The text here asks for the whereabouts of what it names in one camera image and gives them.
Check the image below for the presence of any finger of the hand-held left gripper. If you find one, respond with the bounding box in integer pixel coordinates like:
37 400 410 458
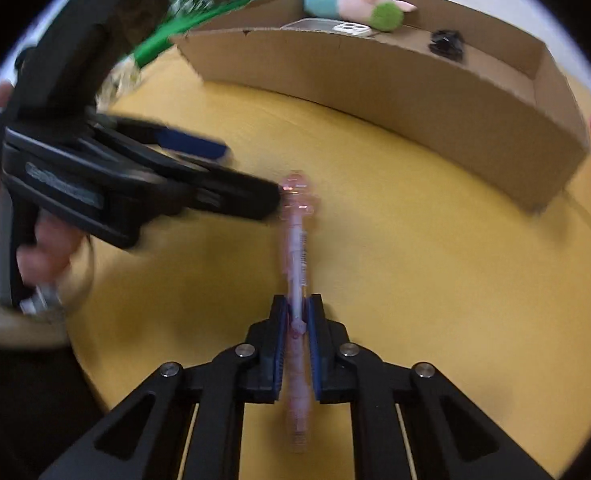
165 157 284 222
95 115 229 162

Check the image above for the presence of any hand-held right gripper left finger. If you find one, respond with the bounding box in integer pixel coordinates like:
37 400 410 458
38 294 291 480

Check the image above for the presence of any long cardboard box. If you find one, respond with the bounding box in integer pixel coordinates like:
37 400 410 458
169 0 591 216

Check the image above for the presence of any person's left hand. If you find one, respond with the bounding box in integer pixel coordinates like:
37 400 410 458
0 81 88 301

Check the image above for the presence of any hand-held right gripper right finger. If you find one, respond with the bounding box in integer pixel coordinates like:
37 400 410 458
305 294 556 480

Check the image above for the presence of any pink pen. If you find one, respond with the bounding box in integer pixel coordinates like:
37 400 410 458
278 170 321 453

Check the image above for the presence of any clear phone case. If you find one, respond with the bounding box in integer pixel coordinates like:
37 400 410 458
281 17 373 39

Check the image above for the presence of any black clip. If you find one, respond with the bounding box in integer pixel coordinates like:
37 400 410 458
429 30 466 63

